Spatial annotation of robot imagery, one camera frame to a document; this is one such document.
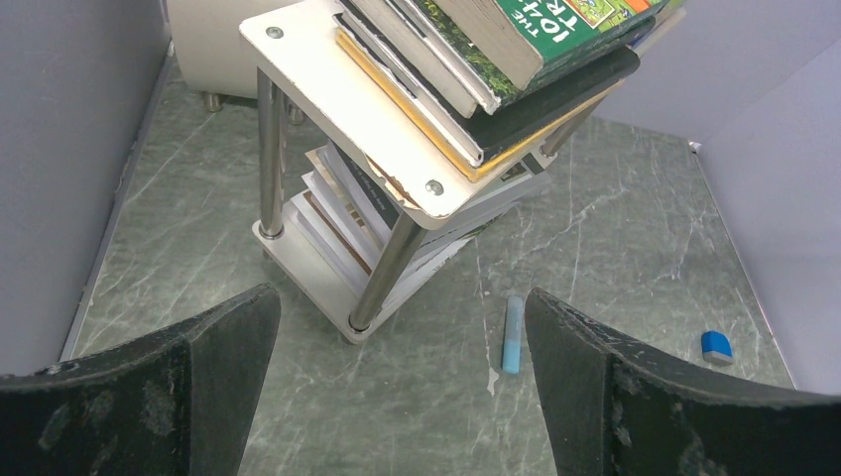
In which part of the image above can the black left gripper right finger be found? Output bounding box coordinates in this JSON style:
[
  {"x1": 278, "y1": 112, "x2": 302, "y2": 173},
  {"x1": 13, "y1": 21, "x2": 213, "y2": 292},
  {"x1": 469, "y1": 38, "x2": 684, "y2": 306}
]
[{"x1": 525, "y1": 288, "x2": 840, "y2": 475}]

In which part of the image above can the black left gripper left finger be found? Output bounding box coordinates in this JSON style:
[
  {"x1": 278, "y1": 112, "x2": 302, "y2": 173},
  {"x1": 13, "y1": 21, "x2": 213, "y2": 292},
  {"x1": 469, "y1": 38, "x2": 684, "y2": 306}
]
[{"x1": 1, "y1": 284, "x2": 282, "y2": 475}]

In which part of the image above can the black Moon and Sixpence book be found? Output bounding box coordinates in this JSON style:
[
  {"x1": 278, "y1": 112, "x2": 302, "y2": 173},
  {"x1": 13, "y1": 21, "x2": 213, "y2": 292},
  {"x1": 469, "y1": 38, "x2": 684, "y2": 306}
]
[{"x1": 334, "y1": 1, "x2": 662, "y2": 175}]

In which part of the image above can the green 104-storey treehouse book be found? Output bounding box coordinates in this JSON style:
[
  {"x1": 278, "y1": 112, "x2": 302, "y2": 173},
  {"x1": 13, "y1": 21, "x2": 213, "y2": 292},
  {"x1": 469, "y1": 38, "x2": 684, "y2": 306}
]
[{"x1": 436, "y1": 0, "x2": 667, "y2": 90}]

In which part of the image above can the white magazine with photo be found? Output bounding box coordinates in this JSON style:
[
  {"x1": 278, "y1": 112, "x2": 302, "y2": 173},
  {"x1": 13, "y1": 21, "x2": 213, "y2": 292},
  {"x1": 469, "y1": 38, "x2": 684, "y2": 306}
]
[{"x1": 302, "y1": 169, "x2": 527, "y2": 271}]

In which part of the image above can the grey laptop box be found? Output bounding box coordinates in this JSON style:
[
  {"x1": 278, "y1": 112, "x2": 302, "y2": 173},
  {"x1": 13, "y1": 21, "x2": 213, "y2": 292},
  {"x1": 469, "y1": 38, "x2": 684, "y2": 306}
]
[{"x1": 314, "y1": 142, "x2": 551, "y2": 247}]

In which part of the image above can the yellow Little Prince book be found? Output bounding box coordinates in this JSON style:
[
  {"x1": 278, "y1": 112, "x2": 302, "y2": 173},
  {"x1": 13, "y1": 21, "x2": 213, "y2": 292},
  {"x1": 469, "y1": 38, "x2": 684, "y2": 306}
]
[{"x1": 335, "y1": 26, "x2": 640, "y2": 182}]

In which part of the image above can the dark green garden book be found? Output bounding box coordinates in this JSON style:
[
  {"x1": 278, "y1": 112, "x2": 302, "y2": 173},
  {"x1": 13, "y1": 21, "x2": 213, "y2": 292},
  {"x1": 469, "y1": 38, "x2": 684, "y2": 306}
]
[{"x1": 351, "y1": 1, "x2": 657, "y2": 118}]

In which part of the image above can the blue round tape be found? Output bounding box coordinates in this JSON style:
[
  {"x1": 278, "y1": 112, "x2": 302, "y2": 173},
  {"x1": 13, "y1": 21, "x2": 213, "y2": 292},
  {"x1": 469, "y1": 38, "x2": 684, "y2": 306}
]
[{"x1": 700, "y1": 330, "x2": 734, "y2": 367}]

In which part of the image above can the light blue glue stick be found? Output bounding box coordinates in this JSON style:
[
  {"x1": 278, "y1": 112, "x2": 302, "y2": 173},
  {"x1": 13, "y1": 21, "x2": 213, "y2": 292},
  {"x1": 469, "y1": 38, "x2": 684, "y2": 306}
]
[{"x1": 501, "y1": 296, "x2": 525, "y2": 375}]

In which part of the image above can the white two-tier shelf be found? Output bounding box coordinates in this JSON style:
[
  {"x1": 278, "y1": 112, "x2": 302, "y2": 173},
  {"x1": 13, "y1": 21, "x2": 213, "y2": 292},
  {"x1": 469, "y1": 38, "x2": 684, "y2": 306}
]
[{"x1": 238, "y1": 0, "x2": 688, "y2": 346}]

